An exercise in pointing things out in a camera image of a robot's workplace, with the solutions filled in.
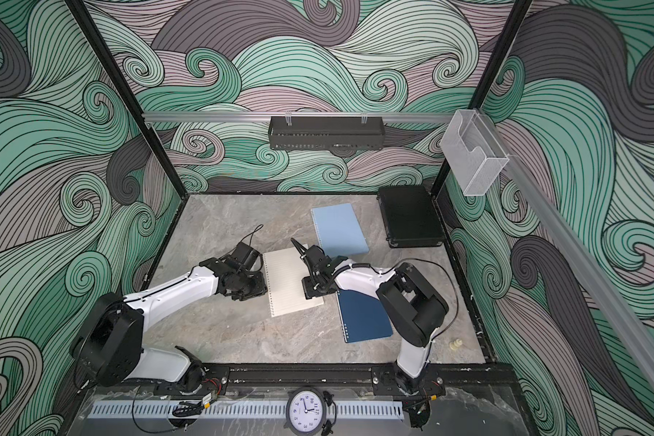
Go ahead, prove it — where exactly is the cream lined spiral notebook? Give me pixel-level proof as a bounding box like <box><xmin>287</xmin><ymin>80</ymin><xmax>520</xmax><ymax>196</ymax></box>
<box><xmin>263</xmin><ymin>248</ymin><xmax>324</xmax><ymax>317</ymax></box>

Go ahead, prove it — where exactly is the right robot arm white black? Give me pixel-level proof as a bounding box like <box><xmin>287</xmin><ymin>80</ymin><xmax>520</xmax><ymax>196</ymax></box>
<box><xmin>291</xmin><ymin>238</ymin><xmax>450</xmax><ymax>383</ymax></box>

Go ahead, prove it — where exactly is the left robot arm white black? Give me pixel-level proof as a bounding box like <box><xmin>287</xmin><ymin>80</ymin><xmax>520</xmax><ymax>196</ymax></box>
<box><xmin>70</xmin><ymin>242</ymin><xmax>267</xmax><ymax>395</ymax></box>

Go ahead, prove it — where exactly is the light blue spiral notebook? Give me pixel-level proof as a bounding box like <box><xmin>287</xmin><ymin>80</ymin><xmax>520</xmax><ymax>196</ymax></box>
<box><xmin>312</xmin><ymin>203</ymin><xmax>369</xmax><ymax>257</ymax></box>

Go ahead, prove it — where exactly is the dark blue spiral notebook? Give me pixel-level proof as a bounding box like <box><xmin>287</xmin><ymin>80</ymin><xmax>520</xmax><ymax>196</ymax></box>
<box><xmin>337</xmin><ymin>290</ymin><xmax>392</xmax><ymax>343</ymax></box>

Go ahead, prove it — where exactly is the black hard case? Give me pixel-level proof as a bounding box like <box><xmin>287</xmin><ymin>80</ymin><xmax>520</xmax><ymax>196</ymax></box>
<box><xmin>377</xmin><ymin>185</ymin><xmax>444</xmax><ymax>249</ymax></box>

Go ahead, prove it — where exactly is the round white clock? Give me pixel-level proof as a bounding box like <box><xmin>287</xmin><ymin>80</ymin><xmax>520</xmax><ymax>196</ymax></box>
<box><xmin>285</xmin><ymin>387</ymin><xmax>326</xmax><ymax>435</ymax></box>

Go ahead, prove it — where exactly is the small yellowish object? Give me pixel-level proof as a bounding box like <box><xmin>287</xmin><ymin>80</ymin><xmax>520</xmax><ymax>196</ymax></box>
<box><xmin>449</xmin><ymin>338</ymin><xmax>463</xmax><ymax>351</ymax></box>

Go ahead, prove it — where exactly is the black wall tray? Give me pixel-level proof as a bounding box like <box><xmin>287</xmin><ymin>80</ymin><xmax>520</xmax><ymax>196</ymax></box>
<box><xmin>268</xmin><ymin>116</ymin><xmax>385</xmax><ymax>151</ymax></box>

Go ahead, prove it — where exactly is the white slotted cable duct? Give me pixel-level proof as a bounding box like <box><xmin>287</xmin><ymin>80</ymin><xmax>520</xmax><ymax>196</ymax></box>
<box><xmin>86</xmin><ymin>400</ymin><xmax>404</xmax><ymax>421</ymax></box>

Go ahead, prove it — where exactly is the aluminium rail back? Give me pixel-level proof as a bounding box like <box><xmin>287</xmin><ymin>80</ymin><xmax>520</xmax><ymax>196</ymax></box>
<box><xmin>142</xmin><ymin>111</ymin><xmax>454</xmax><ymax>126</ymax></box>

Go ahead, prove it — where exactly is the aluminium rail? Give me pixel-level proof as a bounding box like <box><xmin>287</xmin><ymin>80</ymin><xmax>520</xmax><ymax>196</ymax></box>
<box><xmin>142</xmin><ymin>111</ymin><xmax>454</xmax><ymax>126</ymax></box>
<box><xmin>481</xmin><ymin>114</ymin><xmax>654</xmax><ymax>391</ymax></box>

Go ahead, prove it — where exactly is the clear acrylic wall holder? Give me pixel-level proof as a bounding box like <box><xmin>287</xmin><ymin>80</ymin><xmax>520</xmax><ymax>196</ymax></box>
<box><xmin>440</xmin><ymin>109</ymin><xmax>509</xmax><ymax>197</ymax></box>

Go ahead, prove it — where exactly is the aluminium rail right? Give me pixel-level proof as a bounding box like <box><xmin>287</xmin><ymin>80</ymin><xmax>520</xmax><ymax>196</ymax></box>
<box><xmin>481</xmin><ymin>114</ymin><xmax>654</xmax><ymax>391</ymax></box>

